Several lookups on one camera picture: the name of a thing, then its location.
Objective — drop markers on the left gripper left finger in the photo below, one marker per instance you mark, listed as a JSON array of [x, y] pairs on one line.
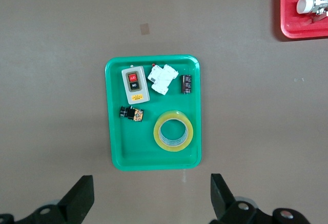
[[77, 198]]

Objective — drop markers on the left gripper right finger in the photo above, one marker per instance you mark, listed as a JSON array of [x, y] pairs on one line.
[[223, 198]]

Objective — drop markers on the clear yellowish tape roll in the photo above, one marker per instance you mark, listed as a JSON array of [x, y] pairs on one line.
[[174, 115]]

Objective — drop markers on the green plastic tray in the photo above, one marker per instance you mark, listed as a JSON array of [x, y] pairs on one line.
[[135, 144]]

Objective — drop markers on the small clear tape scrap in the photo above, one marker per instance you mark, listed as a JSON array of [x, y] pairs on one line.
[[298, 80]]

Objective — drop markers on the brown tape patch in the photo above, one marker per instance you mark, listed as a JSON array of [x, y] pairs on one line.
[[144, 29]]

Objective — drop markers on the red plastic tray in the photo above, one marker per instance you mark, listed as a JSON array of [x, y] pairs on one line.
[[289, 26]]

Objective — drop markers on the black cylindrical capacitor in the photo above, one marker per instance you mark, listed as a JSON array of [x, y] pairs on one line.
[[186, 84]]

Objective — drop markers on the white circuit breaker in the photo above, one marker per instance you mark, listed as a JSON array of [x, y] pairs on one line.
[[161, 80]]

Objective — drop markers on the white-capped metal pipe fitting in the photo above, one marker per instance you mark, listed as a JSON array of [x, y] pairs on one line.
[[305, 4]]

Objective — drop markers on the small black pushbutton switch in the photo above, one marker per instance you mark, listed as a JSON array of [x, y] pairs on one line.
[[137, 115]]

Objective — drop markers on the grey on-off switch box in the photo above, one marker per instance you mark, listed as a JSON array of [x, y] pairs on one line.
[[142, 75]]

